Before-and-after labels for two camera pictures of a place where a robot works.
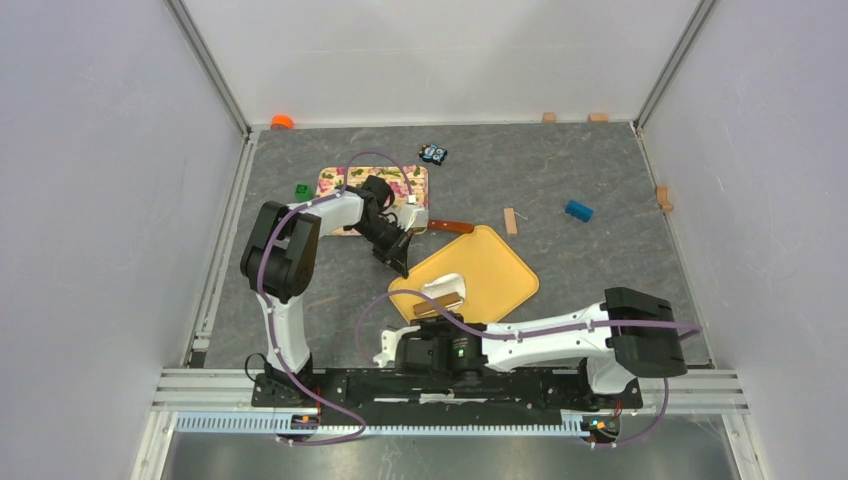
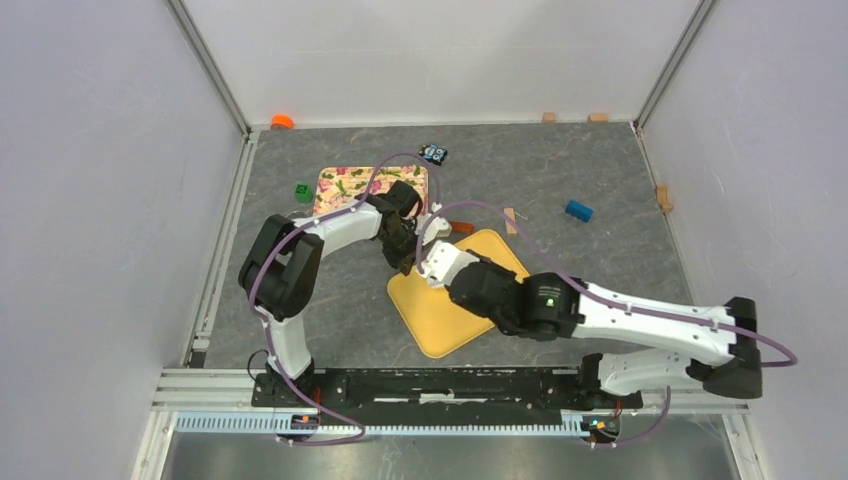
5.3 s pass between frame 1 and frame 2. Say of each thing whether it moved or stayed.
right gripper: moved
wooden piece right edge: stayed
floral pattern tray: stayed
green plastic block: stayed
